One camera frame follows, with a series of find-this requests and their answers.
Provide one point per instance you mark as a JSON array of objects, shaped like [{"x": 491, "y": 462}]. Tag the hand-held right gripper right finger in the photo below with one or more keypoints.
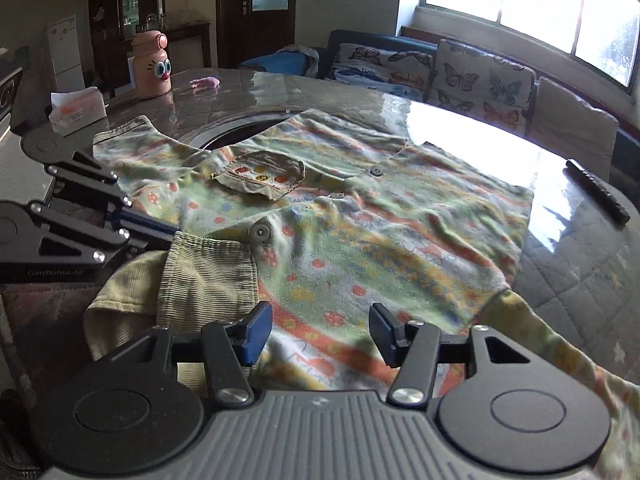
[{"x": 382, "y": 332}]

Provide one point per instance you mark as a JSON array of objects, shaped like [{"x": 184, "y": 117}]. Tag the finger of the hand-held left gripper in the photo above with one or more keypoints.
[
  {"x": 90, "y": 187},
  {"x": 75, "y": 222}
]

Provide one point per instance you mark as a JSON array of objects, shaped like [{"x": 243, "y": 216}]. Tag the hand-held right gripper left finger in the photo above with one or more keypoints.
[{"x": 256, "y": 332}]

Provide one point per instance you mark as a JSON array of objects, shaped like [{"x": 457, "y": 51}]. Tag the colourful patterned children's shirt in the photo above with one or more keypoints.
[{"x": 350, "y": 240}]

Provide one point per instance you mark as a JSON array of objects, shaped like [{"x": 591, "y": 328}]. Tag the white tissue box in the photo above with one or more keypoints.
[{"x": 77, "y": 110}]

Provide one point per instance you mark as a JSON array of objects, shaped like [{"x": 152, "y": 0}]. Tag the dark box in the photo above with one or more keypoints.
[{"x": 12, "y": 90}]

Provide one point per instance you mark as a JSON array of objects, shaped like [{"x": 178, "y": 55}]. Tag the pink cartoon face bottle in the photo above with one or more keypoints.
[{"x": 151, "y": 67}]

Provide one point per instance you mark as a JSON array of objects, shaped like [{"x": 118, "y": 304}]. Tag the white refrigerator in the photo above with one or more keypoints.
[{"x": 65, "y": 55}]

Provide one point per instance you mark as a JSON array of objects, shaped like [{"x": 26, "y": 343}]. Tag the round metal pot recess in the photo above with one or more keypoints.
[{"x": 235, "y": 132}]

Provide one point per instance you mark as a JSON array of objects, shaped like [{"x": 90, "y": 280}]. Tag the small pink object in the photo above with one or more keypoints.
[{"x": 205, "y": 83}]

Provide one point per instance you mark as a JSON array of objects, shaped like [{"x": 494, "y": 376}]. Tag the dark wooden display cabinet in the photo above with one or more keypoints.
[{"x": 107, "y": 20}]

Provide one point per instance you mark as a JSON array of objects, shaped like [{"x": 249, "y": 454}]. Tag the dark wooden sideboard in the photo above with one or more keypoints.
[{"x": 192, "y": 42}]

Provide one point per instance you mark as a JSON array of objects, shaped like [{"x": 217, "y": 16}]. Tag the dark wooden door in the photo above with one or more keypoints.
[{"x": 235, "y": 15}]

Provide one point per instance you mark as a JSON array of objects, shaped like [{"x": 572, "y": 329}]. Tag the blue cloth pile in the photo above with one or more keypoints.
[{"x": 280, "y": 62}]

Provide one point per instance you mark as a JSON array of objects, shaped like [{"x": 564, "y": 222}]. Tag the black remote control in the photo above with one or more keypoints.
[{"x": 597, "y": 190}]

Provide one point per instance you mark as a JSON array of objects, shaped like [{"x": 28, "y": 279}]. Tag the butterfly print cushion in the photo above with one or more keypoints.
[
  {"x": 380, "y": 72},
  {"x": 480, "y": 87}
]

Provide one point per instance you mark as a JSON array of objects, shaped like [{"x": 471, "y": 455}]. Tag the white plain cushion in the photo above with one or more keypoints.
[{"x": 570, "y": 125}]

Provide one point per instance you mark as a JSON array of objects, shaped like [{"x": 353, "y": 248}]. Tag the dark blue sofa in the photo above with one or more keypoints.
[{"x": 380, "y": 40}]

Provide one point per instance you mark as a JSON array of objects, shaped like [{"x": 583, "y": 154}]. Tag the large bright window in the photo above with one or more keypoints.
[{"x": 525, "y": 5}]

